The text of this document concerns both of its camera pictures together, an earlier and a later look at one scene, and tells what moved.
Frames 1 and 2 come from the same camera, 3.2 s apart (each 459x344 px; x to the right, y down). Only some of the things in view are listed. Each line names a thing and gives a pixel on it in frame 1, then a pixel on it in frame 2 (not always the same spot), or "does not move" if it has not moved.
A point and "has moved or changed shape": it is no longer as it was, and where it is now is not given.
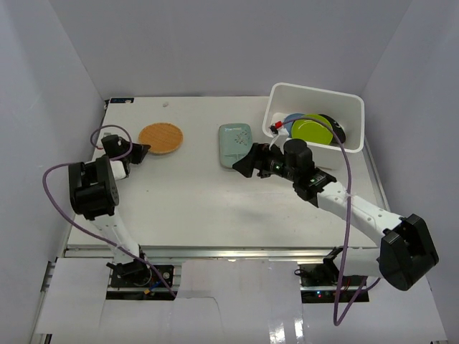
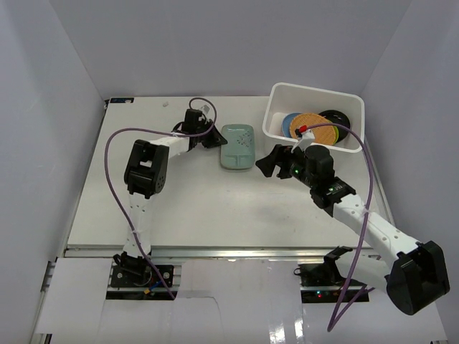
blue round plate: (288, 125) does not move
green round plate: (313, 130) -> (336, 132)
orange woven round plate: (163, 137) has moved or changed shape
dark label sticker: (121, 99) does not move
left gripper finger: (138, 153) -> (213, 138)
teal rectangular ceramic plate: (235, 140) does not move
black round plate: (337, 128) has moved or changed shape
